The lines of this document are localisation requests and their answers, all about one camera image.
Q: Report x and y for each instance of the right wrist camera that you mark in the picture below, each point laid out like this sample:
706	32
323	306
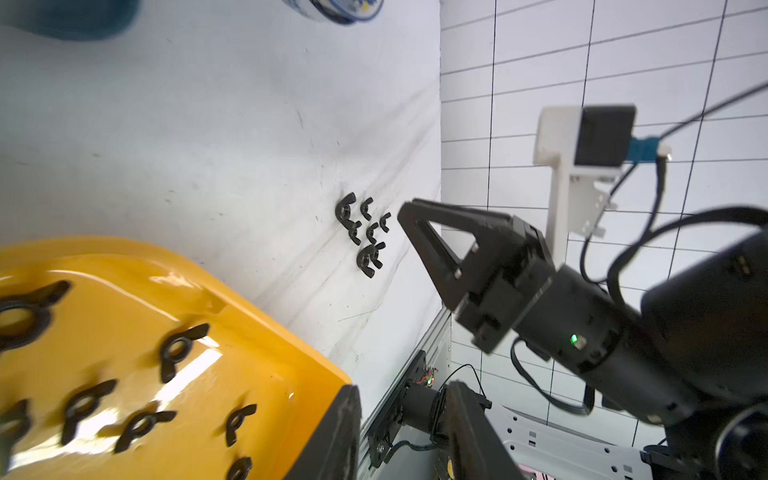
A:
584	145

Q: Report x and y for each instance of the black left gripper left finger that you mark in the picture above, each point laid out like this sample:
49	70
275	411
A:
332	450

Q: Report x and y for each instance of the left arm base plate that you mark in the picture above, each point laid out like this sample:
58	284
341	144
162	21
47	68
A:
415	402

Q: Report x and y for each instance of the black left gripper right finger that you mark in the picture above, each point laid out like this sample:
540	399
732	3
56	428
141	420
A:
475	450

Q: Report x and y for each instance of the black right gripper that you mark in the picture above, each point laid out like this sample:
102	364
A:
506	281

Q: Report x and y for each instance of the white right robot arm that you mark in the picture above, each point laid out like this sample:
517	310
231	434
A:
692	359

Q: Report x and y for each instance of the yellow plastic storage box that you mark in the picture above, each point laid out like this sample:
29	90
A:
126	298

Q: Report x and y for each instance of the dark teal tray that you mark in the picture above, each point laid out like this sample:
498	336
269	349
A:
70	20

